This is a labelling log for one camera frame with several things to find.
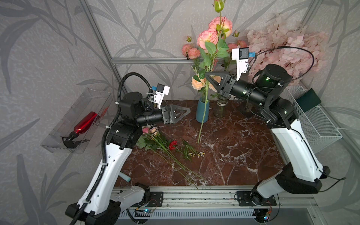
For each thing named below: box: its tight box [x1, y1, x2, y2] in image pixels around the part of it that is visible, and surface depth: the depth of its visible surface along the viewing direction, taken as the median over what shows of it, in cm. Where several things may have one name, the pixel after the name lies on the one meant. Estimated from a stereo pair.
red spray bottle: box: [60, 111, 98, 149], surface depth 62 cm
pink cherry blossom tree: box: [246, 14, 329, 86], surface depth 74 cm
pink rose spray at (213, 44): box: [193, 0, 234, 144], surface depth 41 cm
